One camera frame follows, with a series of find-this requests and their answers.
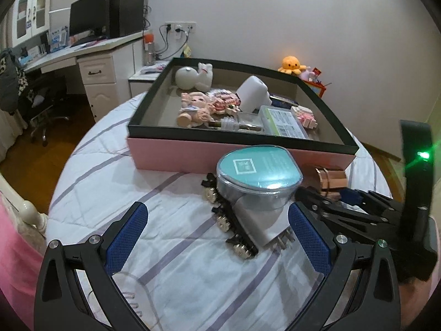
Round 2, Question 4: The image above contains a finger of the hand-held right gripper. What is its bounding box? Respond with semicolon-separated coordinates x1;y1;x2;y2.
296;185;402;216
308;203;400;240

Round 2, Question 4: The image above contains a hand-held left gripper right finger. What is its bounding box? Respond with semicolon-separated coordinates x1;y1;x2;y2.
286;202;402;331

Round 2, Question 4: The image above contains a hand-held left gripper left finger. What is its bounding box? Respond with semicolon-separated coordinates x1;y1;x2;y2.
34;202;152;331

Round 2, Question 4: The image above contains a rose gold cylinder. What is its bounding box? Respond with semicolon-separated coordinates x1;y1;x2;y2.
312;166;347;202

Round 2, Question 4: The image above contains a white plug adapter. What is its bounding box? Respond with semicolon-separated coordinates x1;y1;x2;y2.
234;193;297;250

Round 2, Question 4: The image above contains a round container with teal lid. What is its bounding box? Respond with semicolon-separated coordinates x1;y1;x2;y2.
216;145;304;211

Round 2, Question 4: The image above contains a white and pink block toy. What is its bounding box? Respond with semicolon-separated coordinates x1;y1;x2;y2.
290;106;318;129

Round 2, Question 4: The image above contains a clear plastic box green label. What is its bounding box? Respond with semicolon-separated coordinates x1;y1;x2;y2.
258;105;309;139

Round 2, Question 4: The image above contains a pink box with black rim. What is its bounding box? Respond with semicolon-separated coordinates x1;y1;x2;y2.
127;57;360;175

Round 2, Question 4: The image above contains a shiny blue rectangular case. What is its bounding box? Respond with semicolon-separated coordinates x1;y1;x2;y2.
270;94;299;108

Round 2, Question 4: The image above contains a clear and gold tube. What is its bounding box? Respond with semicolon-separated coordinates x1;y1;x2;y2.
209;118;266;134

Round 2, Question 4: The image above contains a pink doll figure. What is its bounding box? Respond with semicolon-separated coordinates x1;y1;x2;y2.
177;91;215;128

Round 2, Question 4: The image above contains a white cat figurine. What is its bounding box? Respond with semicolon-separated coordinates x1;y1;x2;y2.
175;63;213;92

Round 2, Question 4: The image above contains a person's right forearm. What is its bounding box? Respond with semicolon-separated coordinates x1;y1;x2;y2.
400;276;441;331

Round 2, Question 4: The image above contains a black strip with gold studs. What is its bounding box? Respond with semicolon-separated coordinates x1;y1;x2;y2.
201;174;259;259

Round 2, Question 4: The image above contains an orange printed storage box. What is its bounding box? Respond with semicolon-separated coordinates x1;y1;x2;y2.
303;79;328;99

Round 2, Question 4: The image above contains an orange octopus plush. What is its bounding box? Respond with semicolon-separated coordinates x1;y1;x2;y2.
278;56;305;75

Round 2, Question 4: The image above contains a black and white low cabinet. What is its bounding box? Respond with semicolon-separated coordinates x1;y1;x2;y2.
128;58;173;99

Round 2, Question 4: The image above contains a black office chair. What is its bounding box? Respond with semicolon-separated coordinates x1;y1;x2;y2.
17;72;74;146

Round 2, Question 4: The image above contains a white computer desk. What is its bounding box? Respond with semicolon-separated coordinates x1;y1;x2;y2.
24;31;145;125

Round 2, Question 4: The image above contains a clear bottle orange cap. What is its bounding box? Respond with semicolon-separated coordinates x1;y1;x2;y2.
144;33;155;66

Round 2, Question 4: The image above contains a dark jacket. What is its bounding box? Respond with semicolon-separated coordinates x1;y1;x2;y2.
0;48;26;113

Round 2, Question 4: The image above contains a black keyboard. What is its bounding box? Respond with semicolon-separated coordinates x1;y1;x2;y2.
71;36;106;45

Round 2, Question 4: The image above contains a black computer tower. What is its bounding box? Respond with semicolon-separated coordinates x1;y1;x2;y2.
109;0;145;38

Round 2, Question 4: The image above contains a black computer monitor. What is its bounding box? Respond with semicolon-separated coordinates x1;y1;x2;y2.
69;0;111;38

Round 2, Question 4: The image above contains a white glass-door cabinet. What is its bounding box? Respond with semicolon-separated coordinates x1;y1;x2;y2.
12;0;52;47

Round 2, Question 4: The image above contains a cream bed post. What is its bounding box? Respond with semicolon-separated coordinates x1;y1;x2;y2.
0;172;49;238

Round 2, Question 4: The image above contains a black power cable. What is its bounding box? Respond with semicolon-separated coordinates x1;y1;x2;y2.
157;24;173;61

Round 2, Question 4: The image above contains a white wall socket strip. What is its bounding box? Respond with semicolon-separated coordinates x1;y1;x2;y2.
165;22;197;32

